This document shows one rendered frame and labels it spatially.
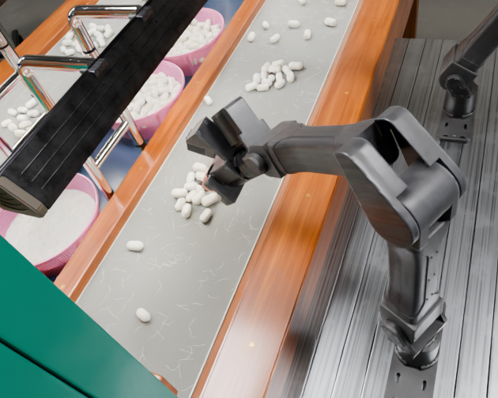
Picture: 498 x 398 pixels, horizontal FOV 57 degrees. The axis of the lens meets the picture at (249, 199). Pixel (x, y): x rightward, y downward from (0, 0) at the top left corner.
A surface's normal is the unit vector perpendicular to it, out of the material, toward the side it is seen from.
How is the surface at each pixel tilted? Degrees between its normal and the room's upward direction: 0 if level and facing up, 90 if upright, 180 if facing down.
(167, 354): 0
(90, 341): 90
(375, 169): 34
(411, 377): 0
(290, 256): 0
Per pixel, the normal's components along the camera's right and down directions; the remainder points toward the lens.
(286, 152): -0.70, 0.57
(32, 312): 0.91, 0.16
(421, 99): -0.21, -0.62
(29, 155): 0.66, -0.20
